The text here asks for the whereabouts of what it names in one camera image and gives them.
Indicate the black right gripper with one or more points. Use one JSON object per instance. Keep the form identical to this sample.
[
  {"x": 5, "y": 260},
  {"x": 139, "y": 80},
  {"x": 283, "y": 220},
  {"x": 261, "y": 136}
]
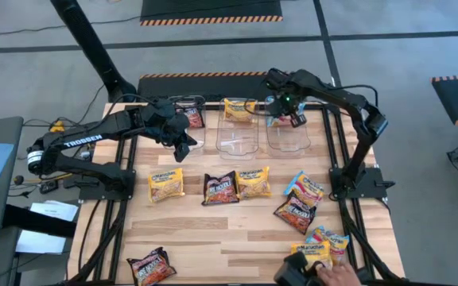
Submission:
[{"x": 288, "y": 89}]

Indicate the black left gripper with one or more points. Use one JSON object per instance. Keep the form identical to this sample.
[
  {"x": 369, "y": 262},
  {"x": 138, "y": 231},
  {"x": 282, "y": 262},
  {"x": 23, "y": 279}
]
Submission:
[{"x": 161, "y": 119}]

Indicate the black fire noodle pack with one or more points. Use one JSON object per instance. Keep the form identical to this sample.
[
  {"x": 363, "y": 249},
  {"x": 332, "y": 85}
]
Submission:
[
  {"x": 151, "y": 269},
  {"x": 196, "y": 118},
  {"x": 221, "y": 190},
  {"x": 294, "y": 216}
]

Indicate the yellow Maruchan ramen pack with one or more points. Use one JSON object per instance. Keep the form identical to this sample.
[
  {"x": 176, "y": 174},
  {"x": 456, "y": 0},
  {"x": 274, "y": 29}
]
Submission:
[
  {"x": 237, "y": 111},
  {"x": 253, "y": 184},
  {"x": 167, "y": 188},
  {"x": 312, "y": 251}
]

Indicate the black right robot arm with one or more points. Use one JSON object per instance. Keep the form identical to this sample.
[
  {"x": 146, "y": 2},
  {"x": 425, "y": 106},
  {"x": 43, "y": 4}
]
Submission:
[{"x": 348, "y": 99}]

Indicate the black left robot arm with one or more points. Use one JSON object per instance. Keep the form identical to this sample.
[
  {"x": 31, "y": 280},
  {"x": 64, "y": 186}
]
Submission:
[{"x": 82, "y": 141}]

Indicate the clear plastic storage bin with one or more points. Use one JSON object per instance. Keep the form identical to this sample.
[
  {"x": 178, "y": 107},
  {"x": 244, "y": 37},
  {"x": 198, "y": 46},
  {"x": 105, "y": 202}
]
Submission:
[
  {"x": 288, "y": 143},
  {"x": 185, "y": 149},
  {"x": 237, "y": 139}
]

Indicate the yellow power plug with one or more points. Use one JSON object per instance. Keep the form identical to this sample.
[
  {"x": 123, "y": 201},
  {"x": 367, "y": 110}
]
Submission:
[{"x": 57, "y": 127}]

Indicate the black power adapter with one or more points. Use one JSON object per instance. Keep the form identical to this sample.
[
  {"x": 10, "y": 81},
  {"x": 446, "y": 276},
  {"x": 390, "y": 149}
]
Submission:
[{"x": 49, "y": 186}]

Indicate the white paper sheet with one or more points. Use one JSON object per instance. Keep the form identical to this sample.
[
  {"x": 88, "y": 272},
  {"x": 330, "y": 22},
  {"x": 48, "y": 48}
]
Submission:
[
  {"x": 38, "y": 242},
  {"x": 54, "y": 210}
]

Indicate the person's hand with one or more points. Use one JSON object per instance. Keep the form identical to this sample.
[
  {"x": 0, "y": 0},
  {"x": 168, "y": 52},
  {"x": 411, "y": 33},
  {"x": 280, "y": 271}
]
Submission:
[{"x": 338, "y": 276}]

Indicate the black desk support beam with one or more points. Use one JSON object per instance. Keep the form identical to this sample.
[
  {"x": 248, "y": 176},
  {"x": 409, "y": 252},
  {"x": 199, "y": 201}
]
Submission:
[{"x": 38, "y": 222}]

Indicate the small round black plug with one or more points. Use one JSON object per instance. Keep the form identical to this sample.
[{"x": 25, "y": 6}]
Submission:
[{"x": 19, "y": 180}]

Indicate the grey side desk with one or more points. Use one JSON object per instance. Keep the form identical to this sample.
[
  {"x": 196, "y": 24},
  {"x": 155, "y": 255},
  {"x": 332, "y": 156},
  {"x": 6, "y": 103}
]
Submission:
[{"x": 10, "y": 131}]

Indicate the black diagonal frame brace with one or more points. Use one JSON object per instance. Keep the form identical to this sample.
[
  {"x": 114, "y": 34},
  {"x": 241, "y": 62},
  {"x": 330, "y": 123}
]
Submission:
[
  {"x": 368, "y": 246},
  {"x": 102, "y": 242}
]

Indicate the black camera stand pole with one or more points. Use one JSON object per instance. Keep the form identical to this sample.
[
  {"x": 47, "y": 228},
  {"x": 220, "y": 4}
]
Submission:
[{"x": 90, "y": 43}]

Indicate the black camera device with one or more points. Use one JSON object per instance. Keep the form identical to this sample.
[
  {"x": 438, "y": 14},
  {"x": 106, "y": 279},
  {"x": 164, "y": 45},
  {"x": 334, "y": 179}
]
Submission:
[{"x": 292, "y": 274}]

